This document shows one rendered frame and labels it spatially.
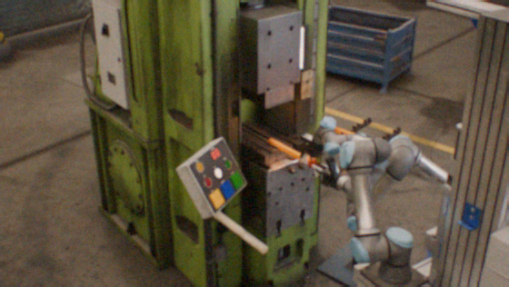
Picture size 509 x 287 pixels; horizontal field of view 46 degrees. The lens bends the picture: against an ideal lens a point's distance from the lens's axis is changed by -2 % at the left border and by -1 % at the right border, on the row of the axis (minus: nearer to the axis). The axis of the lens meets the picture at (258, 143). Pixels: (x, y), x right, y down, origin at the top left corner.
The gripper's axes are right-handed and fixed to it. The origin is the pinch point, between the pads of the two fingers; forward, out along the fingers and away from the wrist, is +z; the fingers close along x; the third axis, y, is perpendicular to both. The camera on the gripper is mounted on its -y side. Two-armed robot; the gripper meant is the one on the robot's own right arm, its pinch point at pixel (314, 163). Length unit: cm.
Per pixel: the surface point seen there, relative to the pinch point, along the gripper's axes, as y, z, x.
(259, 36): -68, 27, -16
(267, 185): 17.7, 21.8, -15.3
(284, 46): -59, 27, 1
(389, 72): 79, 209, 314
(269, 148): 1.2, 31.9, -5.7
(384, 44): 46, 212, 306
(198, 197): -4, 6, -71
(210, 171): -12, 12, -60
